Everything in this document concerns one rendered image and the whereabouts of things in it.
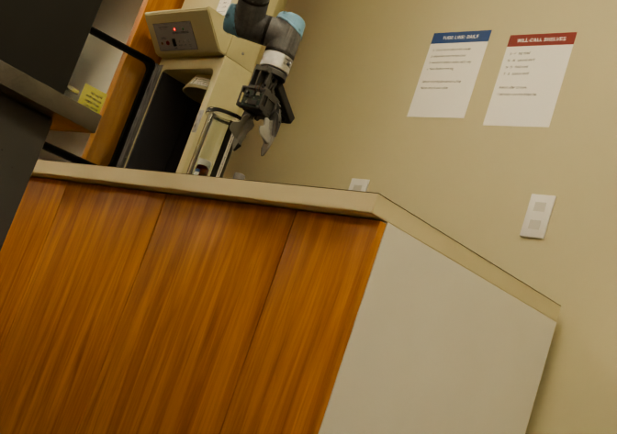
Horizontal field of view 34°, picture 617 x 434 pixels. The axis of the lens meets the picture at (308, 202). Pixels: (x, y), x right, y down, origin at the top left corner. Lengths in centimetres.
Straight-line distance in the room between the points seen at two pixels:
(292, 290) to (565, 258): 78
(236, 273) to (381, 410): 42
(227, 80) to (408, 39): 58
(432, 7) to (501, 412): 135
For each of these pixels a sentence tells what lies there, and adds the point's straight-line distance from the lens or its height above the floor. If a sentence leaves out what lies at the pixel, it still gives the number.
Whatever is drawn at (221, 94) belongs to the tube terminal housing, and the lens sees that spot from 292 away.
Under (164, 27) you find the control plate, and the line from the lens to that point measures 308.
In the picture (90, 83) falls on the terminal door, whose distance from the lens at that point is 306.
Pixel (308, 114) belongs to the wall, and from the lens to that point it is 323.
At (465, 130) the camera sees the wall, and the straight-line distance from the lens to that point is 279.
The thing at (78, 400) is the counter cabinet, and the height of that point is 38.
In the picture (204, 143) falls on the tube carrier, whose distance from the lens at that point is 252.
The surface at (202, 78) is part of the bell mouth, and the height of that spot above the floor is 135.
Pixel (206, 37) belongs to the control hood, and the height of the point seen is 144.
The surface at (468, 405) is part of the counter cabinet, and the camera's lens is 216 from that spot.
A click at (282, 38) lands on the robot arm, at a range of 246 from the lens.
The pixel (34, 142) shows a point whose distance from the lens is 203.
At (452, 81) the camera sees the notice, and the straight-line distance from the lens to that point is 290.
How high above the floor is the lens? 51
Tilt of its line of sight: 12 degrees up
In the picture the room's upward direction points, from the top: 19 degrees clockwise
